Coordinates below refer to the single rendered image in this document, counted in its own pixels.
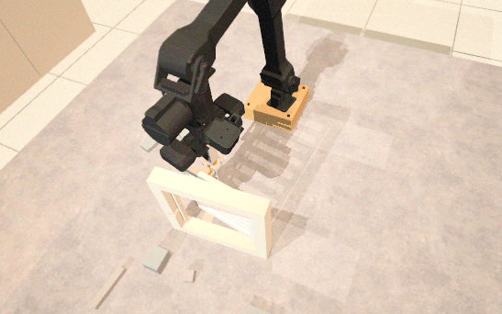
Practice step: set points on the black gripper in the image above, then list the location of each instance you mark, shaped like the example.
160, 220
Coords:
181, 154

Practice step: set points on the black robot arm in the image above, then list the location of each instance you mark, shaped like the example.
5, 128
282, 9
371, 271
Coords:
189, 53

